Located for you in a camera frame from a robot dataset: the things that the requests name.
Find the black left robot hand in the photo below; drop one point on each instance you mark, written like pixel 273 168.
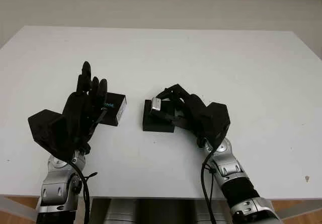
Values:
pixel 78 113

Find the silver robot torso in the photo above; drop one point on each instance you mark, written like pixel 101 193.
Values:
pixel 151 212

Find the black RealSense box lid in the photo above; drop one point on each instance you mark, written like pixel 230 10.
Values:
pixel 114 110

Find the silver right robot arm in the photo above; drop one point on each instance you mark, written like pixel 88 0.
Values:
pixel 239 183

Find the black box base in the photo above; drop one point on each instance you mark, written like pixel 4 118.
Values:
pixel 156 124

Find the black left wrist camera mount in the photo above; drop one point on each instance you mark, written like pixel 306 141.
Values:
pixel 45 128

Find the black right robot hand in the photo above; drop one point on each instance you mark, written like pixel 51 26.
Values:
pixel 191 110

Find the white table leg frame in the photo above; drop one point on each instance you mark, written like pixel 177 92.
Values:
pixel 17 207

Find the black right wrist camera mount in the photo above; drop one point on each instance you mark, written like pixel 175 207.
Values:
pixel 217 120

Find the silver depth camera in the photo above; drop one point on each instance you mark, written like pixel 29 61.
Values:
pixel 156 105

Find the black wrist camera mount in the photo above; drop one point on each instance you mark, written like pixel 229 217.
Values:
pixel 217 120
pixel 45 128

